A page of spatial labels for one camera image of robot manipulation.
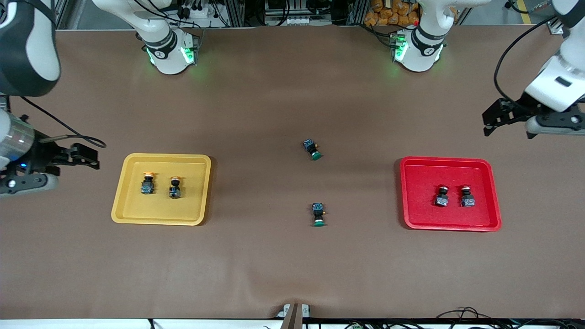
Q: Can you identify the white power strip with plugs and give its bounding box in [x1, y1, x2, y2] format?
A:
[177, 0, 215, 21]

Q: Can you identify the yellow plastic tray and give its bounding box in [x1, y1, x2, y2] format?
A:
[111, 153, 212, 226]

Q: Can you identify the green cap push button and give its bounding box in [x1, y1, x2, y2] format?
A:
[302, 138, 323, 161]
[311, 202, 328, 228]

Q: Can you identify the brown table mat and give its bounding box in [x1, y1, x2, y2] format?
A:
[0, 25, 585, 320]

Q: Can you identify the grey metal edge bracket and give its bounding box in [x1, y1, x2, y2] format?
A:
[278, 303, 311, 329]

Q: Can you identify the loose black cable bundle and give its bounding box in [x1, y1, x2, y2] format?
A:
[434, 307, 492, 320]

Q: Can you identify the pile of orange objects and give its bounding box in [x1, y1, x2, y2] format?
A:
[364, 0, 420, 27]

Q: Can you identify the red cap push button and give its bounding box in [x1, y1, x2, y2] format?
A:
[459, 185, 476, 208]
[433, 184, 450, 207]

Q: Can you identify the red plastic tray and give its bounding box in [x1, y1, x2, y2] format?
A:
[400, 156, 502, 232]

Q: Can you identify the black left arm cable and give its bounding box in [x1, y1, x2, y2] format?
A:
[494, 16, 557, 106]

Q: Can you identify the long white power strip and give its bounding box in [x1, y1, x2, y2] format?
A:
[266, 16, 330, 27]

